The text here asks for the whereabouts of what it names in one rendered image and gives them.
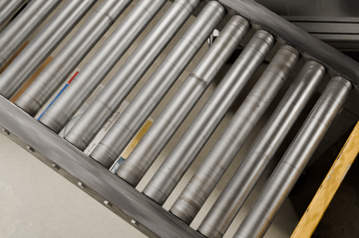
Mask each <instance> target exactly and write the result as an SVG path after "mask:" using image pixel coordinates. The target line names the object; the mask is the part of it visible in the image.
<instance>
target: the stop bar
mask: <svg viewBox="0 0 359 238"><path fill-rule="evenodd" d="M358 153H359V121H358V122H357V124H356V126H355V128H354V129H353V131H352V133H351V134H350V136H349V138H348V140H347V141H346V143H345V145H344V147H343V148H342V150H341V151H340V153H339V155H338V157H337V158H336V160H335V162H334V163H333V165H332V167H331V169H330V170H329V172H328V174H327V176H326V177H325V179H324V181H323V182H322V184H321V186H320V188H319V189H318V191H317V193H316V195H315V196H314V198H313V200H312V201H311V203H310V204H309V206H308V208H307V210H306V211H305V213H304V215H303V217H302V218H301V220H300V222H299V223H298V225H297V227H296V229H295V230H294V232H293V234H292V236H291V237H290V238H310V237H311V236H312V234H313V232H314V230H315V229H316V227H317V225H318V223H319V222H320V220H321V218H322V216H323V214H324V213H325V211H326V209H327V207H328V206H329V204H330V202H331V201H332V199H333V197H334V195H335V194H336V192H337V190H338V188H339V187H340V185H341V183H342V181H343V179H344V178H345V176H346V174H347V172H348V171H349V169H350V167H351V165H352V163H353V162H354V160H355V158H356V156H357V155H358Z"/></svg>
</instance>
